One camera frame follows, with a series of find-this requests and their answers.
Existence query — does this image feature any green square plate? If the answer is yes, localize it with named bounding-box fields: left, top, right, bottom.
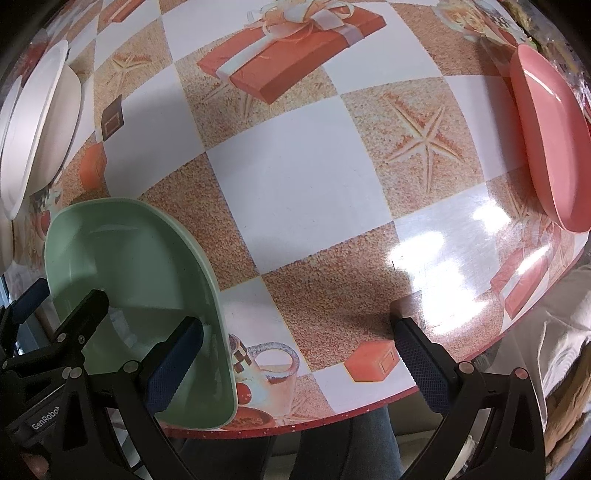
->
left=44, top=198, right=238, bottom=430

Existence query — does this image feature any patterned vinyl tablecloth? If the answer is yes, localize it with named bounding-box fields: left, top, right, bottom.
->
left=1, top=1, right=589, bottom=437

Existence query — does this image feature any pink square plate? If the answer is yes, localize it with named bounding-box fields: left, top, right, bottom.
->
left=510, top=44, right=590, bottom=233

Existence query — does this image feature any blue jeans leg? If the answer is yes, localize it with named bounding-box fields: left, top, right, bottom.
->
left=178, top=407, right=405, bottom=479

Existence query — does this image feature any white bowl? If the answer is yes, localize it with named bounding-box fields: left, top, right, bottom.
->
left=0, top=75, right=22, bottom=152
left=1, top=40, right=82, bottom=220

